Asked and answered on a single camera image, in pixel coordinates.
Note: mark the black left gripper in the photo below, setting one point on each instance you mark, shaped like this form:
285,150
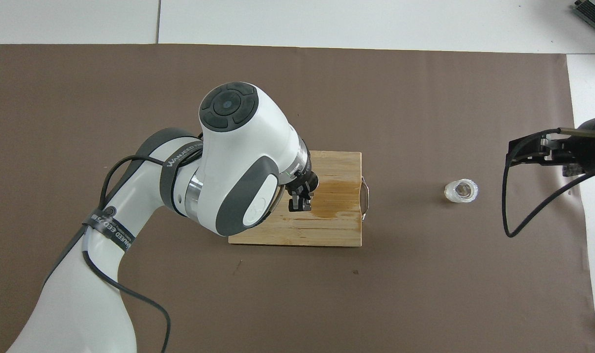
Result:
304,180

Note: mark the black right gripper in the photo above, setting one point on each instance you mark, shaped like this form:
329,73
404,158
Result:
584,152

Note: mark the small clear glass cup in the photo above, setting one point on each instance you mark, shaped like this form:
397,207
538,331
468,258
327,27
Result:
461,190

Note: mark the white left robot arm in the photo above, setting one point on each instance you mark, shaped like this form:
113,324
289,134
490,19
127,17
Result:
238,137

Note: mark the wooden cutting board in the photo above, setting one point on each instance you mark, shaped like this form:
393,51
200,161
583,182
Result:
336,225

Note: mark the brown table mat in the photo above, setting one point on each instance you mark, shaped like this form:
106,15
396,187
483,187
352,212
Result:
425,294

